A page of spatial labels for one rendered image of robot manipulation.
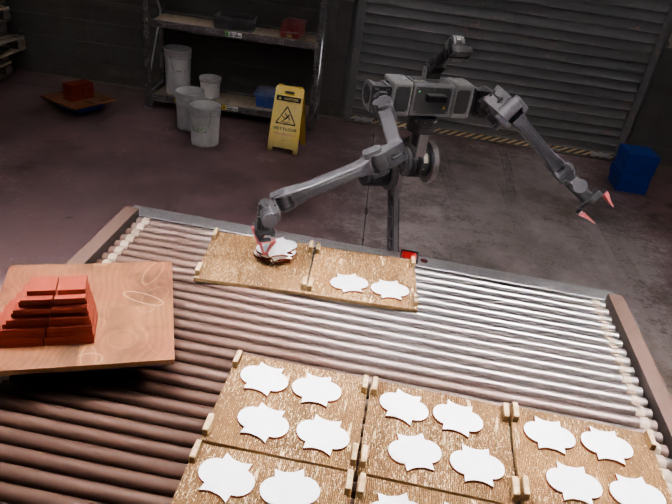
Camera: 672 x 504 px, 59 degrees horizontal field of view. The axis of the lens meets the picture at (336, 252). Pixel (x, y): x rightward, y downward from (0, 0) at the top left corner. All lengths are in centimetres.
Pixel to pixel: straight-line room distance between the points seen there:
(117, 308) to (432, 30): 533
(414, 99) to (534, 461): 161
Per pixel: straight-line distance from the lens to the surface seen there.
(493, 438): 181
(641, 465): 196
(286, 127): 577
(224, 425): 169
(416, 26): 669
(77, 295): 172
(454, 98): 282
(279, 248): 232
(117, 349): 177
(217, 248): 240
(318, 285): 222
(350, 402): 178
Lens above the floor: 218
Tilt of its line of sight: 31 degrees down
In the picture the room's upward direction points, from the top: 8 degrees clockwise
